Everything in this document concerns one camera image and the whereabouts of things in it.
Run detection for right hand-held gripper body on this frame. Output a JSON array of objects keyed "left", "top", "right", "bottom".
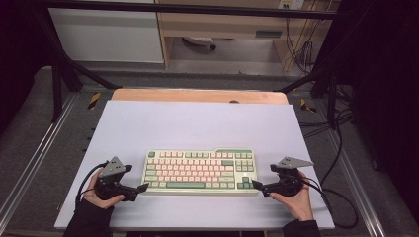
[{"left": 270, "top": 156, "right": 314, "bottom": 198}]

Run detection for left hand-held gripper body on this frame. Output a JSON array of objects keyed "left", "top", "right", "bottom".
[{"left": 94, "top": 156, "right": 133, "bottom": 200}]

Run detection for pink and green keyboard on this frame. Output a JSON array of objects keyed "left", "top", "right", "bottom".
[{"left": 140, "top": 147, "right": 259, "bottom": 197}]

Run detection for person's left hand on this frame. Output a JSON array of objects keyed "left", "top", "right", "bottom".
[{"left": 83, "top": 169, "right": 126, "bottom": 210}]

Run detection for person's right hand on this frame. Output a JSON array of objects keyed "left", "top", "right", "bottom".
[{"left": 270, "top": 171, "right": 314, "bottom": 222}]

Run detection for yellow and black tape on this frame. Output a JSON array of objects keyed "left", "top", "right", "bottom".
[
  {"left": 299, "top": 98, "right": 318, "bottom": 114},
  {"left": 87, "top": 92, "right": 102, "bottom": 111}
]

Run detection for white board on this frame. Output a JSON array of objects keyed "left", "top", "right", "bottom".
[{"left": 53, "top": 100, "right": 335, "bottom": 230}]

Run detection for black metal stand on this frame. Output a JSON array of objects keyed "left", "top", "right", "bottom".
[
  {"left": 33, "top": 6, "right": 123, "bottom": 124},
  {"left": 278, "top": 65, "right": 340, "bottom": 129}
]

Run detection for wooden table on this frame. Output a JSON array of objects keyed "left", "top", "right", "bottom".
[{"left": 111, "top": 88, "right": 290, "bottom": 106}]

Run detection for black curtain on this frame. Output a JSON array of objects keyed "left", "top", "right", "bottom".
[
  {"left": 339, "top": 0, "right": 419, "bottom": 225},
  {"left": 0, "top": 0, "right": 53, "bottom": 132}
]

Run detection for white cabinet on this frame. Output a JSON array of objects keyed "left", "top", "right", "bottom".
[{"left": 48, "top": 0, "right": 165, "bottom": 64}]

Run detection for white chair base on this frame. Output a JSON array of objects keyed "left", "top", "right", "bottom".
[{"left": 182, "top": 36, "right": 217, "bottom": 51}]

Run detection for light wooden desk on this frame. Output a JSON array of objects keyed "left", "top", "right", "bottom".
[{"left": 154, "top": 0, "right": 340, "bottom": 72}]

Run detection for black metal crossbar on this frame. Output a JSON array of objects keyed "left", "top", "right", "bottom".
[{"left": 39, "top": 1, "right": 340, "bottom": 21}]

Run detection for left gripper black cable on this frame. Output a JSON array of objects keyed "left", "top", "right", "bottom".
[{"left": 74, "top": 160, "right": 109, "bottom": 205}]

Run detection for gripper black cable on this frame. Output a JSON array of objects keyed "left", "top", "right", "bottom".
[
  {"left": 300, "top": 177, "right": 360, "bottom": 230},
  {"left": 74, "top": 160, "right": 109, "bottom": 205}
]

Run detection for black floor cables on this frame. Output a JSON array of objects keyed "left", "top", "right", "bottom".
[{"left": 297, "top": 108, "right": 355, "bottom": 187}]

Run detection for aluminium rail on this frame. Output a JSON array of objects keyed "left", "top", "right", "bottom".
[
  {"left": 0, "top": 93, "right": 78, "bottom": 225},
  {"left": 315, "top": 108, "right": 386, "bottom": 237}
]

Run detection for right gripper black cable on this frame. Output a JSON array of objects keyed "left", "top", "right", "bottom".
[{"left": 300, "top": 177, "right": 360, "bottom": 230}]

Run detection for hanging cable bundle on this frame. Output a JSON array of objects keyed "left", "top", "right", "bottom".
[{"left": 285, "top": 16, "right": 317, "bottom": 75}]

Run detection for white wall socket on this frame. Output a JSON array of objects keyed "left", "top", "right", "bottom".
[{"left": 278, "top": 0, "right": 305, "bottom": 10}]

